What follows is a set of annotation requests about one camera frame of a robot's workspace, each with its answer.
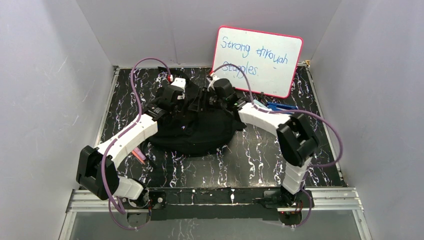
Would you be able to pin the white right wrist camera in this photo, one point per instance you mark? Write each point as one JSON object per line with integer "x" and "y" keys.
{"x": 212, "y": 79}

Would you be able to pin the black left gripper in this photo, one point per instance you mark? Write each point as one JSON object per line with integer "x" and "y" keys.
{"x": 185, "y": 100}

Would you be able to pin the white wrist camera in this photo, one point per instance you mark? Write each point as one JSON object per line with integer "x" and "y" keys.
{"x": 179, "y": 82}
{"x": 212, "y": 79}

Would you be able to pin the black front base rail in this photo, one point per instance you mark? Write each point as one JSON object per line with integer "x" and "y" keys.
{"x": 216, "y": 203}

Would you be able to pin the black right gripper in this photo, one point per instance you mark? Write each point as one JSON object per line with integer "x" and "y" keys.
{"x": 196, "y": 105}

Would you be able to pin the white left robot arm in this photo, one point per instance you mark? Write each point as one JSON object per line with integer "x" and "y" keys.
{"x": 98, "y": 165}

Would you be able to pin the black backpack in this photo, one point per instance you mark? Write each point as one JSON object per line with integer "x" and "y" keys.
{"x": 194, "y": 133}

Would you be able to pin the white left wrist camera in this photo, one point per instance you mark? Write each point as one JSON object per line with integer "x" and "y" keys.
{"x": 179, "y": 82}

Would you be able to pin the pink highlighter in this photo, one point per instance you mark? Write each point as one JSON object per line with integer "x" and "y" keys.
{"x": 137, "y": 152}

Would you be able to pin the pink framed whiteboard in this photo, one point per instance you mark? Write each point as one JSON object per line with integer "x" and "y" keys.
{"x": 263, "y": 62}

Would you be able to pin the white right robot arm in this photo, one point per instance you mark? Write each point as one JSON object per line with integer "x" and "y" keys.
{"x": 296, "y": 138}

